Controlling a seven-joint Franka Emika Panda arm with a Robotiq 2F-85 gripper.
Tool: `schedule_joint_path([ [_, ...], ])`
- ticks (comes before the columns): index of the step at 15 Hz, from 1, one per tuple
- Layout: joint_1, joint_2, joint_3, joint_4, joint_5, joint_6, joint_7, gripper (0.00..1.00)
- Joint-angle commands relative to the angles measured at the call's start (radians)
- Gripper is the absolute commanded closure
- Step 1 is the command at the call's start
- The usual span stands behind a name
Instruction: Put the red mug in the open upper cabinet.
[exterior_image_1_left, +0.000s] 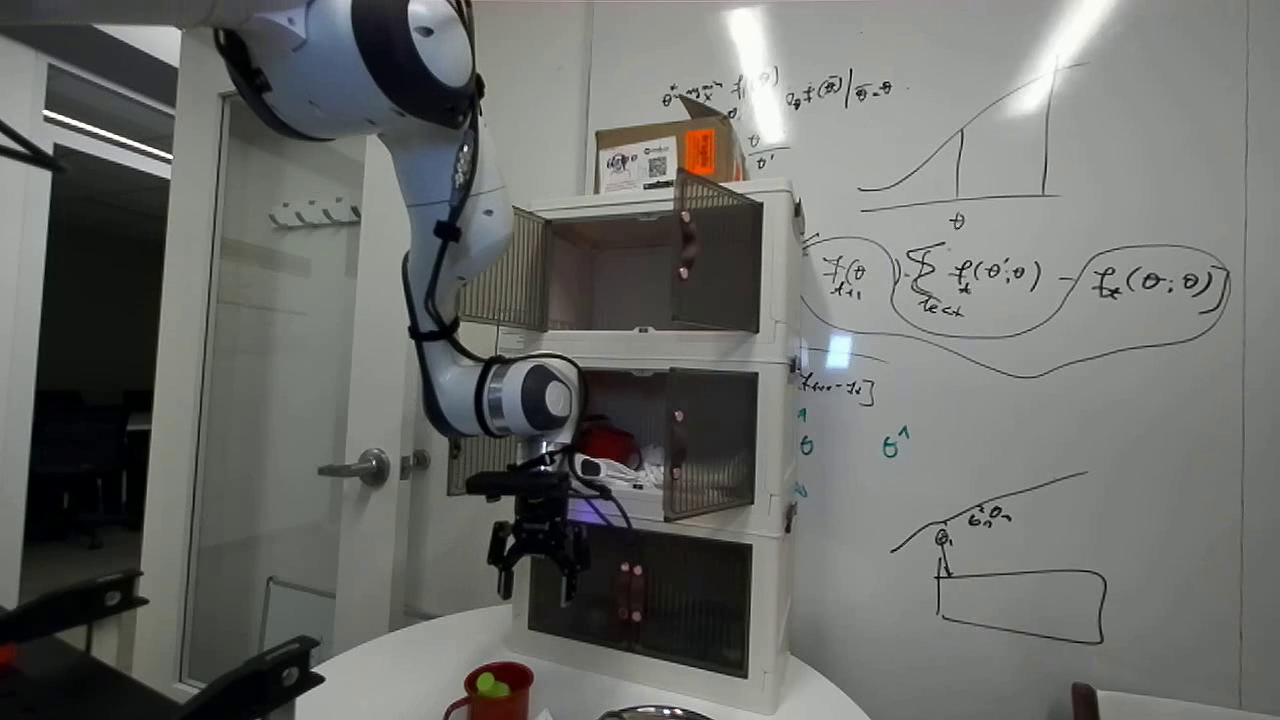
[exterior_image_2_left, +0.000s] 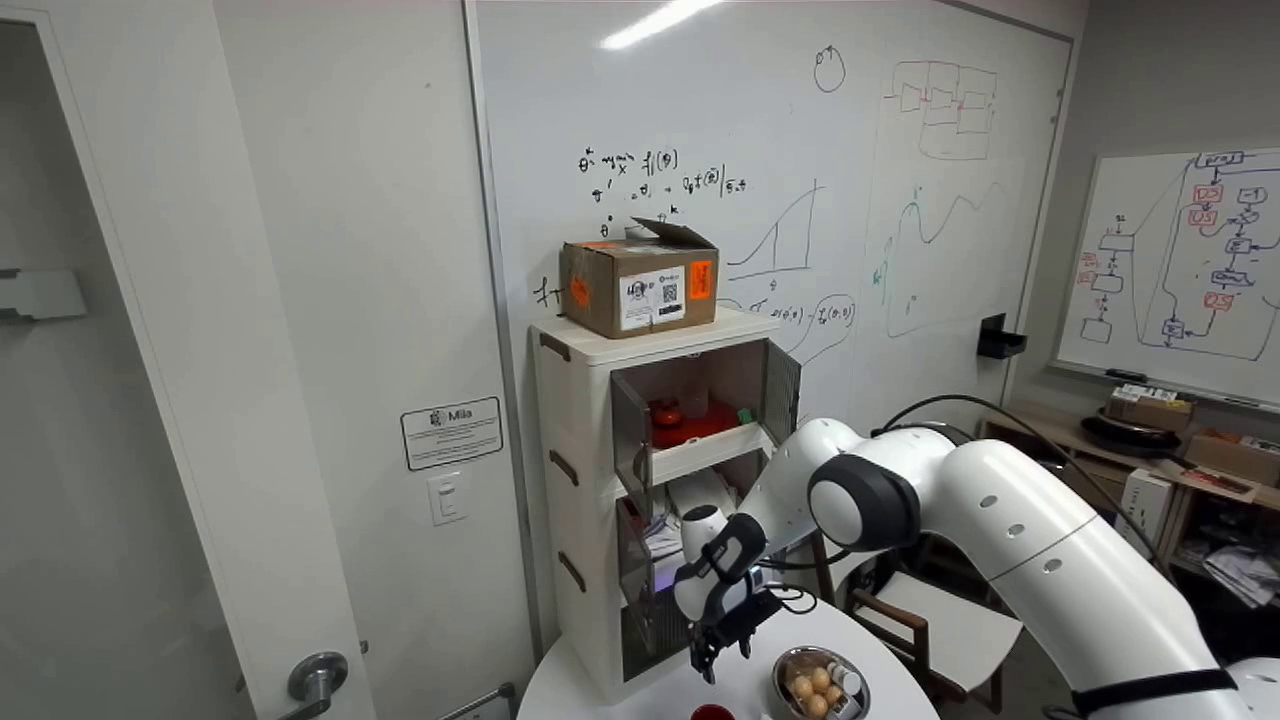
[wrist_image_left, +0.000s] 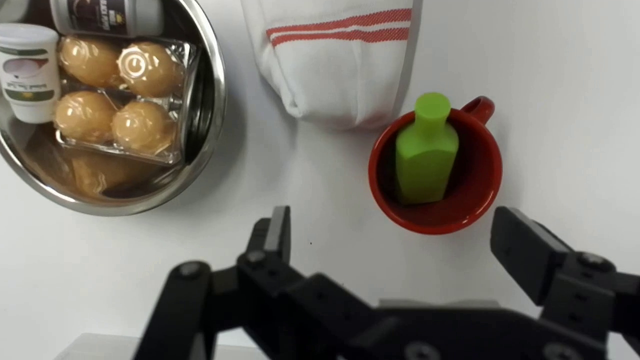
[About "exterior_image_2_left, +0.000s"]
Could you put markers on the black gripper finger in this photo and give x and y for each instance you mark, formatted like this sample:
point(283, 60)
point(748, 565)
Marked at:
point(707, 654)

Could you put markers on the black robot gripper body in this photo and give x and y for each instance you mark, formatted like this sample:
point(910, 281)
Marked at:
point(714, 585)

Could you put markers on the red mug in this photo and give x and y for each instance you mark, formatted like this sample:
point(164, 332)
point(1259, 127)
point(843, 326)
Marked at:
point(708, 714)

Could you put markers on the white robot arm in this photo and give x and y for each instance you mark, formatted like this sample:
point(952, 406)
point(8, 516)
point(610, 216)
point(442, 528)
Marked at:
point(1122, 639)

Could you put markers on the white three-tier cabinet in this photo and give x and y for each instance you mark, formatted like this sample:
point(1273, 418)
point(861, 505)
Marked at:
point(613, 497)

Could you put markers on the metal bowl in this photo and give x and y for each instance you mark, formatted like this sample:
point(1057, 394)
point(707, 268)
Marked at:
point(843, 669)

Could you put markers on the eggs in bowl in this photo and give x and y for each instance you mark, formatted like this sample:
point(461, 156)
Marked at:
point(814, 693)

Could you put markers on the red item on middle shelf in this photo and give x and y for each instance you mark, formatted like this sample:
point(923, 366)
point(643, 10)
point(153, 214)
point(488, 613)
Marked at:
point(675, 425)

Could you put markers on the cardboard box with labels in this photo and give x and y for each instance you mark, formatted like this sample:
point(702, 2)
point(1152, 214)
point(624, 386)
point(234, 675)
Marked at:
point(655, 281)

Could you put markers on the cluttered wooden desk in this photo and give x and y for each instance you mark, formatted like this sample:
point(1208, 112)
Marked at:
point(1193, 523)

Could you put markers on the freestanding whiteboard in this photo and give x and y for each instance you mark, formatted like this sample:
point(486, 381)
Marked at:
point(1178, 273)

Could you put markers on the white light switch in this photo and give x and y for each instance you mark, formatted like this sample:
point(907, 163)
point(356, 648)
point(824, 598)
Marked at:
point(448, 497)

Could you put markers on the white wall notice sign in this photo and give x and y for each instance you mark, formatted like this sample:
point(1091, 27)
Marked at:
point(454, 433)

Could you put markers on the silver door handle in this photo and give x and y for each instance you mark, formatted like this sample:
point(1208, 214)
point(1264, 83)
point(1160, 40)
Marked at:
point(312, 686)

